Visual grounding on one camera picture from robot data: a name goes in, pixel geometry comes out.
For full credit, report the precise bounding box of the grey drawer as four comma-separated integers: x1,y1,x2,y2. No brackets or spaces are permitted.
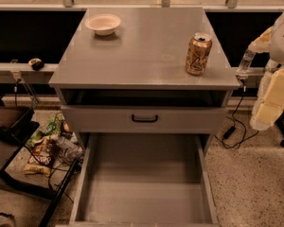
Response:
62,105,227,134
58,133,220,227

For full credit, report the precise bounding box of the gold soda can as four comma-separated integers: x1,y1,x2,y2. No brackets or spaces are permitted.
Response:
186,32,212,76

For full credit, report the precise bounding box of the grey top drawer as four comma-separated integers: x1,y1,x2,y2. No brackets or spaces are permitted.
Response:
62,105,227,134

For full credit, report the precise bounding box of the grey metal rail ledge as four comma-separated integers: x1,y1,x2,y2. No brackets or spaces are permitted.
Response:
0,63,58,84

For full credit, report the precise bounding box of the grey drawer cabinet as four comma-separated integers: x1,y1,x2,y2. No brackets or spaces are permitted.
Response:
49,7,239,148

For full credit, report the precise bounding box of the green snack bag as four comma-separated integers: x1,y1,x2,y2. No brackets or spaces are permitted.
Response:
26,113,64,148

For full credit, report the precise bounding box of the white paper bowl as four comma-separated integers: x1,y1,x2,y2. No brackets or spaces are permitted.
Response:
85,14,121,36

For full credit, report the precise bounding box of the black cart frame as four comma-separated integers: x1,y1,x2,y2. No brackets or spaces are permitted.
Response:
0,95,81,227

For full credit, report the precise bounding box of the black power cable with adapter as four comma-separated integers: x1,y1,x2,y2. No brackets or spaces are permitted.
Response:
213,79,259,150

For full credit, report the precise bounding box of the black cable left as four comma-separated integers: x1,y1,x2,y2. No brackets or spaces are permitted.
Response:
13,78,23,107

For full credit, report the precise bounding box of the crushed plastic bottle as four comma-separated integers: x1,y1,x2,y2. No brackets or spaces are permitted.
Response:
56,136,84,164

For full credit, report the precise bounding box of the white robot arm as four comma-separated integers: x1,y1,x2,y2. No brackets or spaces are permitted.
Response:
248,11,284,131

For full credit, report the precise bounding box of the chips snack bag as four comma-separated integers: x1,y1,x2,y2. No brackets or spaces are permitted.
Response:
23,136,55,177

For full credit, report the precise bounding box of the clear water bottle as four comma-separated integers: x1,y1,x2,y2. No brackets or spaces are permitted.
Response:
237,49,256,74

